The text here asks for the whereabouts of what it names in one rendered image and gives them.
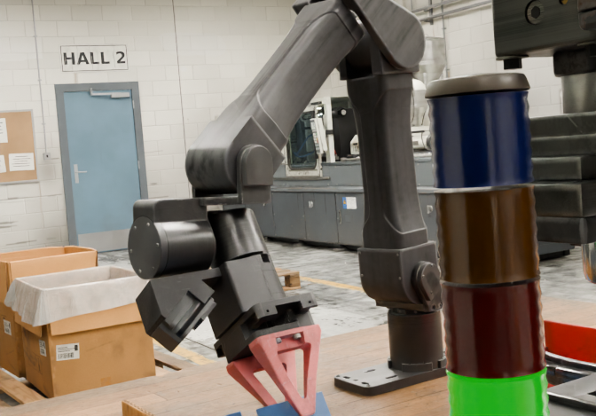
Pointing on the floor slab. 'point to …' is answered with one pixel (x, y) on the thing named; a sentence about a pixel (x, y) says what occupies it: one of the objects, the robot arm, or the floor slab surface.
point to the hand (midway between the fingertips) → (296, 412)
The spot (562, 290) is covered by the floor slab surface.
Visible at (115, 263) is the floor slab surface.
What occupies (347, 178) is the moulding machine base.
